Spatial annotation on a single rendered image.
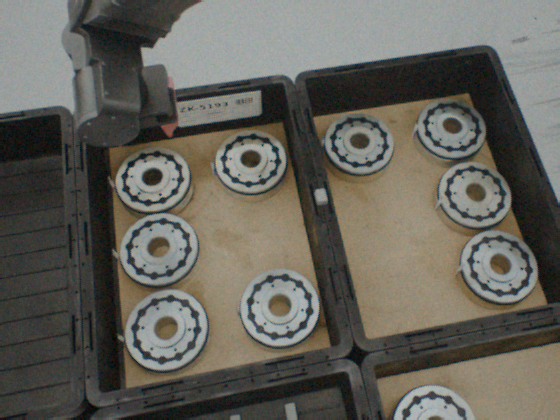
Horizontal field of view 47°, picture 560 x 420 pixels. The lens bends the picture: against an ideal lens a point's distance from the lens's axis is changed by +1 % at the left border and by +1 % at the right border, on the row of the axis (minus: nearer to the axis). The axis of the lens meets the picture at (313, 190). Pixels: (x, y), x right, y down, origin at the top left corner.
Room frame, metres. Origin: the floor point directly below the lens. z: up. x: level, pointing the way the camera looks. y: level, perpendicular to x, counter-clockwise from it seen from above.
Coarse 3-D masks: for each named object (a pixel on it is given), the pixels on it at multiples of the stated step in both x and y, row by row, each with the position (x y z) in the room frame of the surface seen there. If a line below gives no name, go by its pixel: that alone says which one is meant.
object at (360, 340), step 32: (352, 64) 0.56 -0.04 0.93; (384, 64) 0.56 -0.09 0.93; (416, 64) 0.57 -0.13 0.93; (512, 96) 0.53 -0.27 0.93; (320, 160) 0.40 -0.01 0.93; (544, 192) 0.38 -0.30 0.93; (352, 288) 0.23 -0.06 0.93; (352, 320) 0.19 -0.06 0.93; (480, 320) 0.21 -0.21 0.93; (512, 320) 0.21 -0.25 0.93
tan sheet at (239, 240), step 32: (256, 128) 0.50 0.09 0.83; (192, 160) 0.44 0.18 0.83; (288, 160) 0.45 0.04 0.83; (224, 192) 0.39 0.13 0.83; (288, 192) 0.40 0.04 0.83; (128, 224) 0.33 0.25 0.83; (192, 224) 0.33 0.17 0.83; (224, 224) 0.34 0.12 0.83; (256, 224) 0.34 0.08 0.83; (288, 224) 0.35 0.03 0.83; (160, 256) 0.28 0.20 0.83; (224, 256) 0.29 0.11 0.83; (256, 256) 0.30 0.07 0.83; (288, 256) 0.30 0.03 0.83; (128, 288) 0.24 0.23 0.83; (192, 288) 0.24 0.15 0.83; (224, 288) 0.25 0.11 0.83; (224, 320) 0.20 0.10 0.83; (320, 320) 0.21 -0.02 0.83; (128, 352) 0.15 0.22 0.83; (224, 352) 0.16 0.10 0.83; (256, 352) 0.17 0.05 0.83; (288, 352) 0.17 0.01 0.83; (128, 384) 0.11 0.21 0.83
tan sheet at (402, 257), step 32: (448, 96) 0.59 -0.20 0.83; (320, 128) 0.51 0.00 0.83; (416, 160) 0.47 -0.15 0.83; (480, 160) 0.48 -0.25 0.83; (352, 192) 0.41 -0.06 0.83; (384, 192) 0.41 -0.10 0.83; (416, 192) 0.42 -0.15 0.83; (352, 224) 0.36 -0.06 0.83; (384, 224) 0.36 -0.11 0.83; (416, 224) 0.36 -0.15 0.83; (512, 224) 0.38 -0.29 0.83; (352, 256) 0.31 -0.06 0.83; (384, 256) 0.31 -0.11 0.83; (416, 256) 0.32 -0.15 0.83; (448, 256) 0.32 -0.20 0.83; (384, 288) 0.27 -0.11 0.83; (416, 288) 0.27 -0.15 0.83; (448, 288) 0.27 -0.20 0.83; (384, 320) 0.22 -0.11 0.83; (416, 320) 0.23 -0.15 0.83; (448, 320) 0.23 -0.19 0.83
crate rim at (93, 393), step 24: (192, 96) 0.48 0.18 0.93; (288, 96) 0.50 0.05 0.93; (312, 168) 0.39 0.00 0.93; (312, 192) 0.36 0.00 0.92; (312, 216) 0.32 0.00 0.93; (336, 288) 0.23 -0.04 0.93; (96, 312) 0.18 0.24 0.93; (336, 312) 0.20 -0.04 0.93; (96, 336) 0.15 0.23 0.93; (96, 360) 0.12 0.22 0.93; (264, 360) 0.14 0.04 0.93; (312, 360) 0.14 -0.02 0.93; (96, 384) 0.10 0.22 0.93; (144, 384) 0.10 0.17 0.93; (192, 384) 0.11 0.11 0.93
